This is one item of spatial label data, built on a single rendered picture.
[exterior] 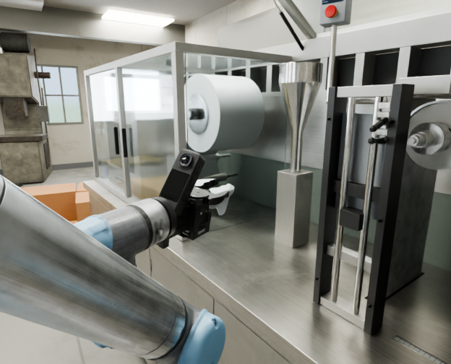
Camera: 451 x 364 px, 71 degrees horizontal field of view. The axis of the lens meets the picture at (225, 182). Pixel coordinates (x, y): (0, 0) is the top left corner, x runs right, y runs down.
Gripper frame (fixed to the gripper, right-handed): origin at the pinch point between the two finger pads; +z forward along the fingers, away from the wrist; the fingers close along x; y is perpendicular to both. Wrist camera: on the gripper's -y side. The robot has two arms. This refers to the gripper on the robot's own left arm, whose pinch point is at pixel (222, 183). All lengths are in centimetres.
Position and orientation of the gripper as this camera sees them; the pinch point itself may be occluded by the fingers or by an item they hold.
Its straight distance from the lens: 68.9
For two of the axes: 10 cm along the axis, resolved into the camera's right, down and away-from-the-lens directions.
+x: 8.4, 2.6, -4.8
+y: -1.2, 9.4, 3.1
